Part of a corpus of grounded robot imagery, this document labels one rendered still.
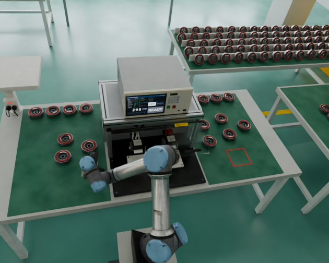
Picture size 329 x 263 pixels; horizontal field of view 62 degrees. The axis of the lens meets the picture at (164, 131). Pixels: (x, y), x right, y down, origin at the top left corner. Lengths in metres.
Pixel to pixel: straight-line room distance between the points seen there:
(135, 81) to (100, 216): 1.37
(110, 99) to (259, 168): 1.21
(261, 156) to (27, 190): 1.69
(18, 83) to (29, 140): 0.47
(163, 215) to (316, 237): 2.00
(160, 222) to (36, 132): 1.32
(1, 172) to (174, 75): 1.32
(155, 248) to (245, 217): 1.62
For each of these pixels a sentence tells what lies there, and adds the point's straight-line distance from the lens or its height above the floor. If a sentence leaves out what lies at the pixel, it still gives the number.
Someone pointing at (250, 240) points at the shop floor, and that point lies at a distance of 2.74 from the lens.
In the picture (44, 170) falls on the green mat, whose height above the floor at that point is 0.75.
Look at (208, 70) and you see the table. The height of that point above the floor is 0.74.
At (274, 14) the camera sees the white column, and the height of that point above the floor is 0.45.
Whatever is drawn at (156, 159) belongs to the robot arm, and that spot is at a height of 1.38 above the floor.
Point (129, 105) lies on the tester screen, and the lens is 1.71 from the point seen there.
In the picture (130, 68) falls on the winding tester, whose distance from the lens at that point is 1.85.
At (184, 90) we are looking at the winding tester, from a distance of 1.72.
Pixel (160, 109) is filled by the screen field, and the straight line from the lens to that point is 1.78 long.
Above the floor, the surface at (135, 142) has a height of 0.92.
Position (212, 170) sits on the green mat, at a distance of 2.05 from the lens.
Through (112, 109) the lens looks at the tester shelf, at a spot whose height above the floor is 1.11.
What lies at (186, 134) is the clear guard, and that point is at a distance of 1.79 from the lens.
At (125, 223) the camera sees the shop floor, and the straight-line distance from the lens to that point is 2.59.
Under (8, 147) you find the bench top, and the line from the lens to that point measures 2.25.
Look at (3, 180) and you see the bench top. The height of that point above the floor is 0.75.
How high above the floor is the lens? 2.37
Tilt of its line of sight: 47 degrees down
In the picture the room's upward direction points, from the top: 9 degrees clockwise
